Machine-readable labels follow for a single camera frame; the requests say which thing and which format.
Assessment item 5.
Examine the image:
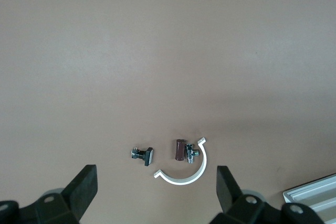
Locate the black square push button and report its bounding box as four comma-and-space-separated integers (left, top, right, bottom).
130, 146, 155, 168

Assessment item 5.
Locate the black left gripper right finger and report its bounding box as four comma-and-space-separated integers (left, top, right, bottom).
211, 165, 283, 224

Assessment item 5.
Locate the small chrome valve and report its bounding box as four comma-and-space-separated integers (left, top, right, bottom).
185, 143, 201, 164

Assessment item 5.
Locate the brown cylinder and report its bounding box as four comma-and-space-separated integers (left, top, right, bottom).
174, 138, 186, 161

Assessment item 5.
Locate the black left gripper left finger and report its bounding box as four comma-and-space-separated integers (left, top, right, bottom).
34, 165, 98, 224

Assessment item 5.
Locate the white half-ring pipe clamp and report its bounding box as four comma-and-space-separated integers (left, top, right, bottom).
153, 136, 208, 185

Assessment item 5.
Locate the white drawer cabinet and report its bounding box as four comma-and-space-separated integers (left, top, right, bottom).
282, 173, 336, 224

